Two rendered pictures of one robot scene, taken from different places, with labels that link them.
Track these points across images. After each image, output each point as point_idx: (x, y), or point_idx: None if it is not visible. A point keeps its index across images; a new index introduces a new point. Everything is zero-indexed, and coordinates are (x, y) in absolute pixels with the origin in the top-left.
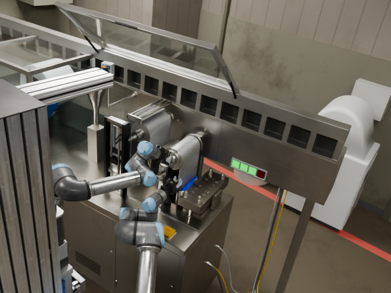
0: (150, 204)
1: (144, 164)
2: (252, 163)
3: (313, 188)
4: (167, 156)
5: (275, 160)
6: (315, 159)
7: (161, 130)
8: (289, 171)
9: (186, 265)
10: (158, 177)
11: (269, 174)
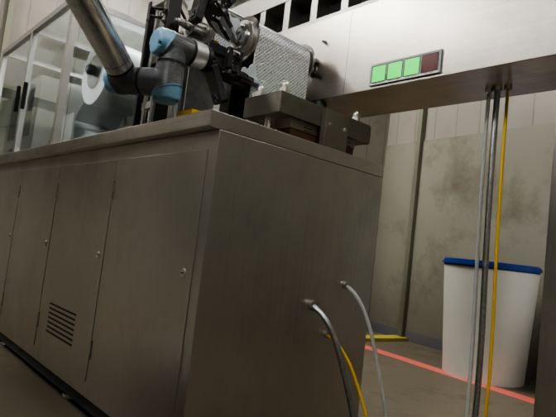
0: (162, 27)
1: None
2: (410, 53)
3: (555, 20)
4: (227, 5)
5: (456, 12)
6: None
7: None
8: (490, 16)
9: (222, 180)
10: None
11: (448, 53)
